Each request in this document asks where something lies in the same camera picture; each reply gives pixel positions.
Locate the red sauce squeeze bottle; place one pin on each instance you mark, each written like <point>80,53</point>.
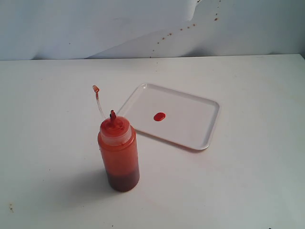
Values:
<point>118,147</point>

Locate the red sauce blob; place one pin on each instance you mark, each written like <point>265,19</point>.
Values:
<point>159,116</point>

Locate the white backdrop cloth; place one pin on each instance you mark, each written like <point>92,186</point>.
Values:
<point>99,29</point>

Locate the white rectangular plastic tray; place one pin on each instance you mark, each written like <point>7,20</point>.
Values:
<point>190,120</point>

